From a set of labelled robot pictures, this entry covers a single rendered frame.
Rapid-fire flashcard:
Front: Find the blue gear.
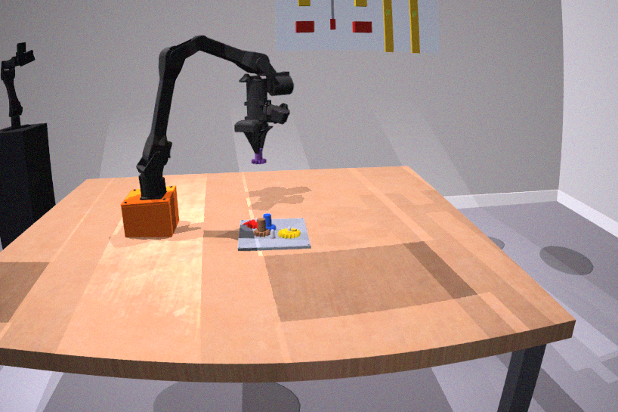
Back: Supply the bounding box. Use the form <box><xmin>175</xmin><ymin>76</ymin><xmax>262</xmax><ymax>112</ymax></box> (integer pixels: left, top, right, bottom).
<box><xmin>263</xmin><ymin>214</ymin><xmax>276</xmax><ymax>231</ymax></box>

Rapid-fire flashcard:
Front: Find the purple gear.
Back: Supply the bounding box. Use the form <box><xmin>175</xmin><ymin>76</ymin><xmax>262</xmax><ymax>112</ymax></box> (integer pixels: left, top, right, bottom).
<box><xmin>252</xmin><ymin>148</ymin><xmax>266</xmax><ymax>164</ymax></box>

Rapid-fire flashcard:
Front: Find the brown gear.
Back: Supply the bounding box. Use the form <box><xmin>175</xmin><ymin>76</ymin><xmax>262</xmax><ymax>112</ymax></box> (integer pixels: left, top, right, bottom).
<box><xmin>253</xmin><ymin>218</ymin><xmax>270</xmax><ymax>237</ymax></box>

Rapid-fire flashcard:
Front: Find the yellow gear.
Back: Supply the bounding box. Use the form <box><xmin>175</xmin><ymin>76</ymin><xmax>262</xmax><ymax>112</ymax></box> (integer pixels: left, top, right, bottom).
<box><xmin>278</xmin><ymin>228</ymin><xmax>301</xmax><ymax>239</ymax></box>

